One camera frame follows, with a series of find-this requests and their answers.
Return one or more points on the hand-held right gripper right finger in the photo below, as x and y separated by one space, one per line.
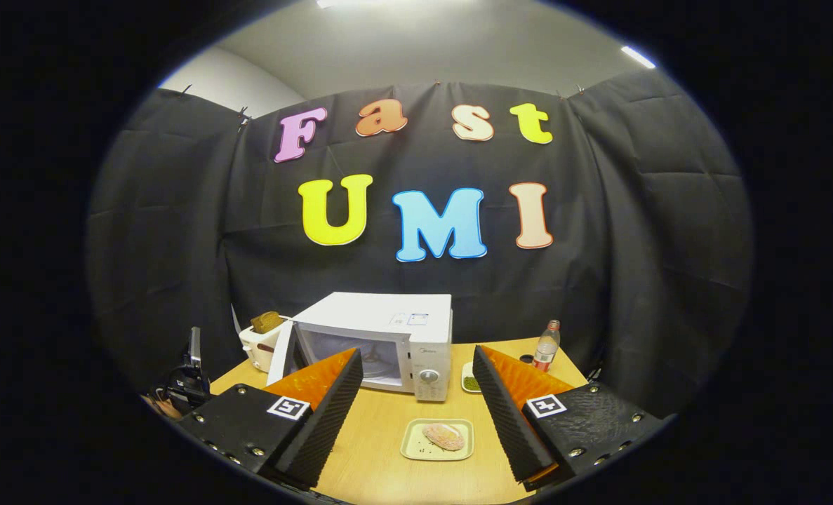
504 421

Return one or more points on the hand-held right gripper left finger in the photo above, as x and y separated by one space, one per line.
325 421

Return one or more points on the sesame bread bun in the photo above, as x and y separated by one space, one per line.
444 436

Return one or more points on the white microwave oven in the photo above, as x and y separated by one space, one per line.
388 315

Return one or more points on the divided dish of beans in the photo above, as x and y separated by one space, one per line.
471 383

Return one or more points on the white toaster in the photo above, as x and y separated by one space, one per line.
258 348

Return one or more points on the clear bottle with red label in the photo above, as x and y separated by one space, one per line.
546 347

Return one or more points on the pale green square plate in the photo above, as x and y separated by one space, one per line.
412 449

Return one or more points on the brown toast slice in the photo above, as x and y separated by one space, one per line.
267 322

